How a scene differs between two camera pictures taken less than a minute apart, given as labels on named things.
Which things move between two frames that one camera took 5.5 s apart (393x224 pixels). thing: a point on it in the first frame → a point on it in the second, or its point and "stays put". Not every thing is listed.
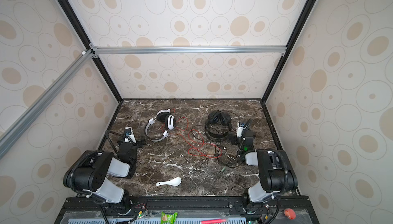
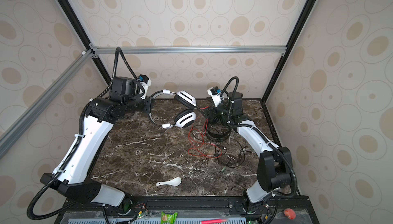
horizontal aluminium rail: [190, 50] stays put
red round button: [290, 213] stays put
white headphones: [166, 116] → [186, 103]
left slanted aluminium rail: [10, 136] stays put
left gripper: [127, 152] → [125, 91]
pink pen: [215, 221] stays put
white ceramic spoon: [175, 181] stays put
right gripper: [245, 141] → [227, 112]
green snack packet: [168, 219] stays put
